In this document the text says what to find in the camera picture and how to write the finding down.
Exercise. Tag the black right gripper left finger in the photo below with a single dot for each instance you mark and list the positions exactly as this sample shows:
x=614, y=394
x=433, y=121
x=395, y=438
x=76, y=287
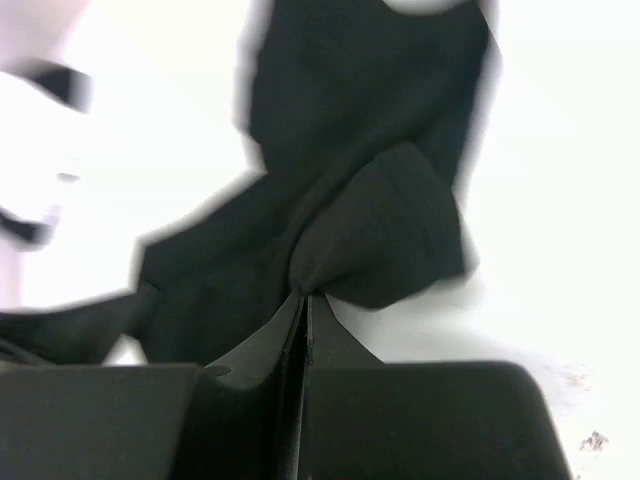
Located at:
x=254, y=400

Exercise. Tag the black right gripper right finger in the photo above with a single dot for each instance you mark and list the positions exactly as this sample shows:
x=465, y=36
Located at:
x=337, y=440

